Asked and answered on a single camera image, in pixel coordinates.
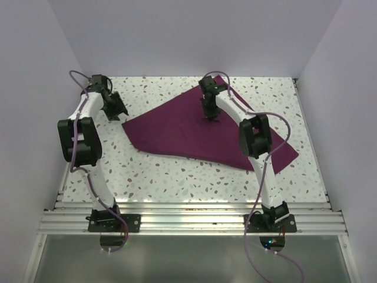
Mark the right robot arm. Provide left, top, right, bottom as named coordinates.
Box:
left=199, top=73, right=291, bottom=232

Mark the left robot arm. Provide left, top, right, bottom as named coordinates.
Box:
left=57, top=70, right=128, bottom=232

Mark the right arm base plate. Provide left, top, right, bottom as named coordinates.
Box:
left=243, top=212, right=297, bottom=233

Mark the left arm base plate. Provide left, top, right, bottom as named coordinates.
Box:
left=85, top=211, right=141, bottom=233

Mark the aluminium rail frame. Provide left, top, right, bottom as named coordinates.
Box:
left=38, top=76, right=348, bottom=236

